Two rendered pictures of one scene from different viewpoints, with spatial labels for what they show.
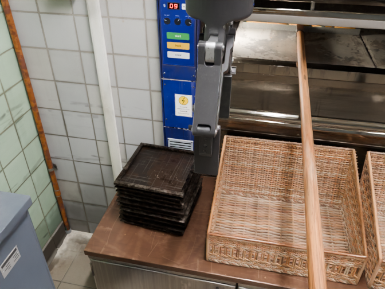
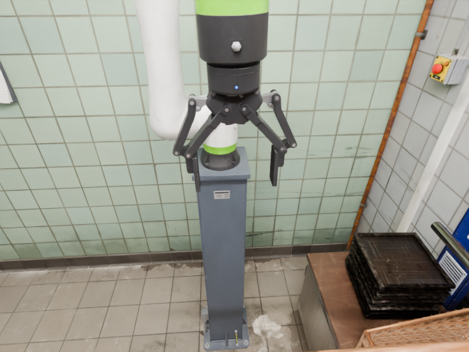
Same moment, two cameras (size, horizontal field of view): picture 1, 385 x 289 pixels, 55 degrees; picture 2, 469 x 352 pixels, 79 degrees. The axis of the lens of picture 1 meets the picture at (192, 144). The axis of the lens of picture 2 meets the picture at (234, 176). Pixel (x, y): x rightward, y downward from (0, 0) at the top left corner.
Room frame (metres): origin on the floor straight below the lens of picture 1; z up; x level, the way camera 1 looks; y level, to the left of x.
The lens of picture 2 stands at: (0.31, -0.43, 1.76)
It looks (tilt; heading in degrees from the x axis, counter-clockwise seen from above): 34 degrees down; 74
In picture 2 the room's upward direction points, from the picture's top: straight up
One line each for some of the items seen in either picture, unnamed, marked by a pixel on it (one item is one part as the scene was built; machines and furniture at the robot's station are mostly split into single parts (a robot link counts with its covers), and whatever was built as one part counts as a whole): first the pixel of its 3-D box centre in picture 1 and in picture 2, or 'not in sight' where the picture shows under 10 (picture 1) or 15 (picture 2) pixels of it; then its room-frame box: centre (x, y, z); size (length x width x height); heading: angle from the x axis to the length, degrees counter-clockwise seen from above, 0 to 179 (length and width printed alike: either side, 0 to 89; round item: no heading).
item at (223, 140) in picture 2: not in sight; (216, 122); (0.50, 0.47, 1.36); 0.16 x 0.13 x 0.19; 4
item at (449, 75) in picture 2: not in sight; (447, 68); (1.49, 0.50, 1.46); 0.10 x 0.07 x 0.10; 78
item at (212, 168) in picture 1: (206, 149); (196, 171); (0.36, -0.02, 1.49); 0.03 x 0.01 x 0.07; 80
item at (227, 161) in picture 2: not in sight; (219, 146); (0.52, 0.52, 1.23); 0.26 x 0.15 x 0.06; 78
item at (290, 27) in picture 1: (298, 17); not in sight; (1.95, -0.55, 1.20); 0.55 x 0.36 x 0.03; 78
